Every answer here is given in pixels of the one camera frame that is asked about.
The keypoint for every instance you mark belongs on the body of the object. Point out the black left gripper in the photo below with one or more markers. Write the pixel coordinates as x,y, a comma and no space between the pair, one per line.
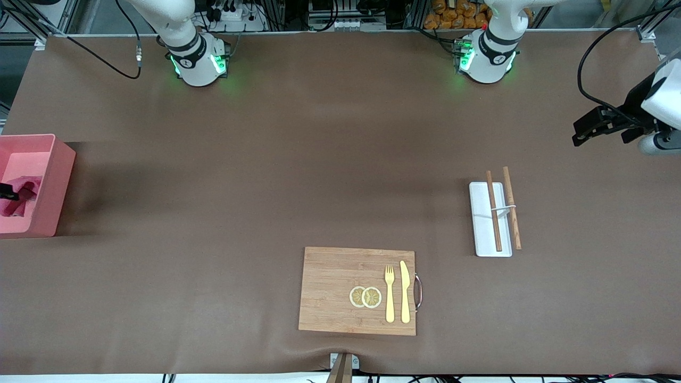
634,105

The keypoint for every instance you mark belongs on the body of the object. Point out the pink and grey cloth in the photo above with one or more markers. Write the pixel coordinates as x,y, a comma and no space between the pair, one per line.
24,199

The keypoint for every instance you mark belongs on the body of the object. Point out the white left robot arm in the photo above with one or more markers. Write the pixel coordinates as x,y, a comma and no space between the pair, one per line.
489,58

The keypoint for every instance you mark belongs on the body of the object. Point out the pink plastic bin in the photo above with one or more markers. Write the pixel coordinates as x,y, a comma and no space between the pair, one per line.
58,175

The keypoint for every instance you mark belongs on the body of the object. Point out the thin white band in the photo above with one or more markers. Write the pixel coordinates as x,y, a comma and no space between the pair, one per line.
505,208

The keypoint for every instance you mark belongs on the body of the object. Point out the brown wooden stick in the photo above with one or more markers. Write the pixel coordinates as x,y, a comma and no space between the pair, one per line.
496,229
514,223

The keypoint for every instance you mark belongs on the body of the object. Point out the white rectangular tray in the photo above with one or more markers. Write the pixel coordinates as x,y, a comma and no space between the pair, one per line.
481,234

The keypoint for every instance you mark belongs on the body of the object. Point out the bag of orange fruits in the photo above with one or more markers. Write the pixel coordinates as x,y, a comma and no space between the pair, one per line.
452,16

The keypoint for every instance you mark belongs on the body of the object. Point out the yellow plastic knife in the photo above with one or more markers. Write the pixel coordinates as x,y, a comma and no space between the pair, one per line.
405,298

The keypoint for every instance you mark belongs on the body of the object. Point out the white power strip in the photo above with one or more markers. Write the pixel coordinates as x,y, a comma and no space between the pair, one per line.
239,18
351,24

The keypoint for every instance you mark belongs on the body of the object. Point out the yellow plastic fork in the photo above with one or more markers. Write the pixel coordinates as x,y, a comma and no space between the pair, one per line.
390,303

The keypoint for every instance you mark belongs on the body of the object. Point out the brown table mat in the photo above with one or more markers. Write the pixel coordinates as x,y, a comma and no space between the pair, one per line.
319,159

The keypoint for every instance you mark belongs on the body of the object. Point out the yellow lemon slice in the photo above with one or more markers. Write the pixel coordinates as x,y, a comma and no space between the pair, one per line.
355,297
373,298

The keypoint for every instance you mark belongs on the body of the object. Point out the aluminium frame profile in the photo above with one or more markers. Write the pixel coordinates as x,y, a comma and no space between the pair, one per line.
646,33
40,41

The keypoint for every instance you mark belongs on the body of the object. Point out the metal bracket with wooden post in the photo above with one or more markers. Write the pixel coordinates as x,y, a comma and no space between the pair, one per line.
343,369

